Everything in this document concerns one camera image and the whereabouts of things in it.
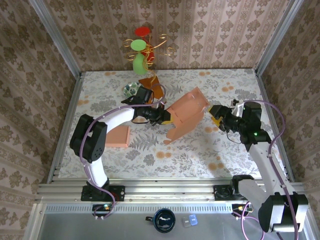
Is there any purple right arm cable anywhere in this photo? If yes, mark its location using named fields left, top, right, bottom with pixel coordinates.
left=233, top=99, right=300, bottom=240

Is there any aluminium extrusion frame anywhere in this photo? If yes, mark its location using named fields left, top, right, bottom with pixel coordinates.
left=27, top=0, right=313, bottom=204

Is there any small controller board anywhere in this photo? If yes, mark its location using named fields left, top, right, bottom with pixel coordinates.
left=231, top=202, right=254, bottom=217
left=92, top=203, right=113, bottom=217

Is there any small right controller board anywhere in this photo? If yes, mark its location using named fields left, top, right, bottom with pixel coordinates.
left=231, top=202, right=254, bottom=217

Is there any leaf patterned bowl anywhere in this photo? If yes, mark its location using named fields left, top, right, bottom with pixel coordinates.
left=123, top=81, right=141, bottom=98

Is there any dark blue mug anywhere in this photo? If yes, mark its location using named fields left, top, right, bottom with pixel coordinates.
left=145, top=207, right=177, bottom=234

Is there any perforated metal strip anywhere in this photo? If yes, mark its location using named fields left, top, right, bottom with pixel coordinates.
left=43, top=203, right=233, bottom=213

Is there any brown wooden stand base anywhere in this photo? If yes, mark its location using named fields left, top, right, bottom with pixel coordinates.
left=138, top=77, right=166, bottom=101

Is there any flat pink folded box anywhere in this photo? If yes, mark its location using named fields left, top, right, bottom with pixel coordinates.
left=104, top=125, right=131, bottom=148

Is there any floral tablecloth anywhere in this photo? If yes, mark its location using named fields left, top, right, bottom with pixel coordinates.
left=59, top=69, right=289, bottom=180

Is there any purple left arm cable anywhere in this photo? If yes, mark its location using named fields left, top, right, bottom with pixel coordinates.
left=81, top=83, right=168, bottom=221

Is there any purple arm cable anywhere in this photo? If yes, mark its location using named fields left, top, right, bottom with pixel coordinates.
left=233, top=99, right=300, bottom=240
left=81, top=83, right=168, bottom=221

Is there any green plastic wine glass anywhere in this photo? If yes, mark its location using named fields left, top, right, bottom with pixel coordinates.
left=130, top=39, right=148, bottom=75

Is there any pink paper box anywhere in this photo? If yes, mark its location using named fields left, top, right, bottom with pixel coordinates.
left=163, top=86, right=210, bottom=146

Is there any small left controller board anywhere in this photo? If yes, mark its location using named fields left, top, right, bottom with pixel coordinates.
left=92, top=203, right=113, bottom=217

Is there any red plastic wine glass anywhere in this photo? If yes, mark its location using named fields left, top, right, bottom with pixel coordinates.
left=134, top=26, right=156, bottom=63

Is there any gold wire glass stand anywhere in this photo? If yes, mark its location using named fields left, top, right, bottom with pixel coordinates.
left=122, top=33, right=176, bottom=87

